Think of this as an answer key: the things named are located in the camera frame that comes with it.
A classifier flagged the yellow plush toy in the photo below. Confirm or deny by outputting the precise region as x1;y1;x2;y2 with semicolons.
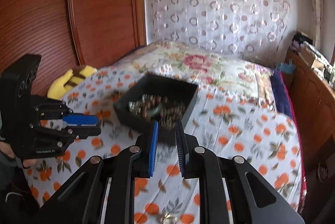
47;65;98;100

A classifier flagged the black square box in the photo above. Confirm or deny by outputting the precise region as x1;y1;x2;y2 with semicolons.
113;73;199;146

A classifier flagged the dark blue blanket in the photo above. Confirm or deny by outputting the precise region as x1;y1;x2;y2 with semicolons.
269;69;295;120

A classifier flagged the wooden cabinet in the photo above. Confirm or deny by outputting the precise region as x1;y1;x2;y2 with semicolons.
283;48;335;171

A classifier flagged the orange print bedsheet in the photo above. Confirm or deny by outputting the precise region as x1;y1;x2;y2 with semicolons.
23;67;304;224

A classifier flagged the pale window curtain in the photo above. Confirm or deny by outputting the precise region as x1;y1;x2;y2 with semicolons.
304;0;324;45

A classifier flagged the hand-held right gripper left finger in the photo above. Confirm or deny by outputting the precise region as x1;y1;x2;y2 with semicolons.
33;121;159;224

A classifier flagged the stack of papers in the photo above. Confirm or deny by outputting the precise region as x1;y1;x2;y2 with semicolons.
291;32;332;71

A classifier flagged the brown bead bracelet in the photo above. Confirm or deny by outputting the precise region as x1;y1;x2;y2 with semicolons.
141;94;187;127

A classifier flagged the circle patterned sheer curtain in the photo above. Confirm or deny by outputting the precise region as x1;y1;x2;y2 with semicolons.
145;0;291;60

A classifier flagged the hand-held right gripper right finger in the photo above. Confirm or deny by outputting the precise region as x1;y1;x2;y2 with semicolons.
175;122;305;224

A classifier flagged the teal cloth item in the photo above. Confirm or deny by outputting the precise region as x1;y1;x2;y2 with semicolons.
276;61;297;74

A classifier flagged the wooden headboard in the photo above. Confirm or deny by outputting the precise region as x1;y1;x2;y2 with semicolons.
0;0;147;100

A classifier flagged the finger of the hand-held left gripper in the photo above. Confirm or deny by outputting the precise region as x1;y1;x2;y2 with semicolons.
62;108;99;126
63;126;102;140

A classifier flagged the person's left hand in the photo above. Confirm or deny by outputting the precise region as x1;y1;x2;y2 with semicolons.
0;142;37;169

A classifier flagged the white pearl necklace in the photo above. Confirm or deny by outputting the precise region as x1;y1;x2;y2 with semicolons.
128;100;143;115

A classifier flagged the floral quilt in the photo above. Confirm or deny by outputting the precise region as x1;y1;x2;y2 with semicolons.
112;41;278;111

